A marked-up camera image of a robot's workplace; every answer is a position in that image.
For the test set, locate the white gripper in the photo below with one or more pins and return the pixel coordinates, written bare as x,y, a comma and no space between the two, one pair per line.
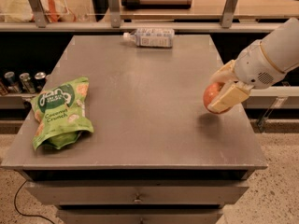
254,66

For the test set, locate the red yellow apple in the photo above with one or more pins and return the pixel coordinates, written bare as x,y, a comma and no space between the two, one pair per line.
210,93

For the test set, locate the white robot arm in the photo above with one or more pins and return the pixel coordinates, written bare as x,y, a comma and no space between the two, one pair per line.
282,46

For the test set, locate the green rice chip bag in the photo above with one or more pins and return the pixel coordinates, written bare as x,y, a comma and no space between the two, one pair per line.
61,114

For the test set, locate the orange white bag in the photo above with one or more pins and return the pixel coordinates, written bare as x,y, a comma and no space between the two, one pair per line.
20,11

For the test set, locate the clear plastic water bottle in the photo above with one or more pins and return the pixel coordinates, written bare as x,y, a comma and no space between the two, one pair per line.
151,37

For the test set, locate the silver can right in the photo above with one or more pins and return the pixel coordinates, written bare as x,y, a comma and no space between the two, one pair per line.
40,79

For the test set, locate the grey cabinet top drawer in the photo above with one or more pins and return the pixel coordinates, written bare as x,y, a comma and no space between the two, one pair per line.
137,192

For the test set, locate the grey cabinet drawer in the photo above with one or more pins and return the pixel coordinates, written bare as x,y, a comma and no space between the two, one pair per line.
140,216
137,192

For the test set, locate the silver can middle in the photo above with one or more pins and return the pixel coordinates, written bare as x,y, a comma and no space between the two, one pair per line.
27,82

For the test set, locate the grey cabinet lower drawer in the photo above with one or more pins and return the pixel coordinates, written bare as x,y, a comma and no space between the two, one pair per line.
140,216

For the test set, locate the right metal bracket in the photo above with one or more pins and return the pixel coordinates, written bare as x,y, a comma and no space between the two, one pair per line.
228,13

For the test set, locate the left metal bracket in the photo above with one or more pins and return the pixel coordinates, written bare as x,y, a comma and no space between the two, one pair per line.
40,18

